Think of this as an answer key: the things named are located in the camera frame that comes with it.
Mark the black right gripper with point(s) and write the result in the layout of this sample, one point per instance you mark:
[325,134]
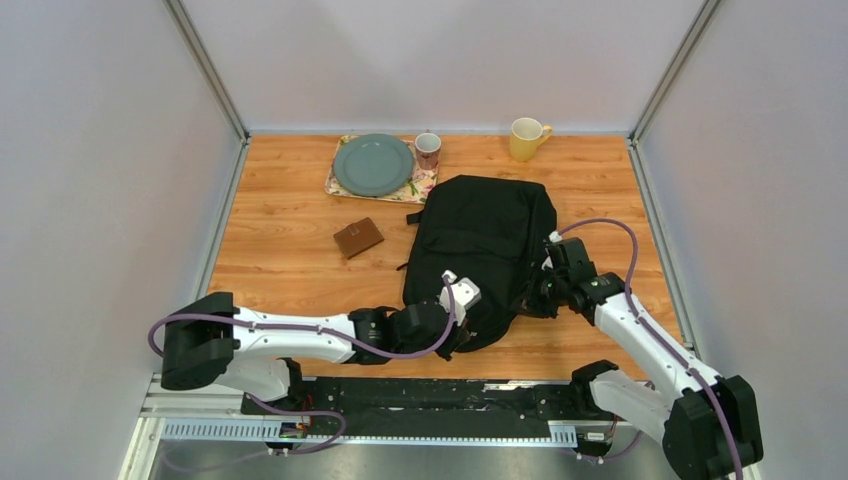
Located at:
[531,302]

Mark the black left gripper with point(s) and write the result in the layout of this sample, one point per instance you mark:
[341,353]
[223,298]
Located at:
[457,338]

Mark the black fabric student bag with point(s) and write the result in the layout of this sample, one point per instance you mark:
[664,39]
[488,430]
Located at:
[489,230]

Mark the brown leather wallet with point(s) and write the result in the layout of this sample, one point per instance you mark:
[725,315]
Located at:
[358,237]

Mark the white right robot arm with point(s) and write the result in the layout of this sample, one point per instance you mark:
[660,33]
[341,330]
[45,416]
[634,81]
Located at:
[707,424]

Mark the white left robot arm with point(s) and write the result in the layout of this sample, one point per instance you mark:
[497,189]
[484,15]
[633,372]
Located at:
[213,341]

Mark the floral serving tray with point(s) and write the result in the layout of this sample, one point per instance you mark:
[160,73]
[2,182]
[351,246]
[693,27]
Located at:
[414,191]

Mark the yellow ceramic mug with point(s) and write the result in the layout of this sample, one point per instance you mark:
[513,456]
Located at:
[527,135]

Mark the teal ceramic plate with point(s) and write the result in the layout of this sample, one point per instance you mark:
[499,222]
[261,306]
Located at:
[373,165]

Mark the brown patterned mug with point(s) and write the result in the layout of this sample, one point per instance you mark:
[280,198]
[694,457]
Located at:
[427,150]

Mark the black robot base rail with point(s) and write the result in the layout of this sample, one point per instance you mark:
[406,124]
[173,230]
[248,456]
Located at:
[442,408]

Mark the aluminium frame post right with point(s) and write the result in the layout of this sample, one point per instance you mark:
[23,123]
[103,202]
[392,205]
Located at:
[683,52]

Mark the aluminium frame post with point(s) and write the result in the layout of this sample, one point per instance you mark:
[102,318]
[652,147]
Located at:
[194,42]
[683,52]

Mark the aluminium frame post left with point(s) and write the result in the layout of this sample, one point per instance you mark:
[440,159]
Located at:
[194,42]

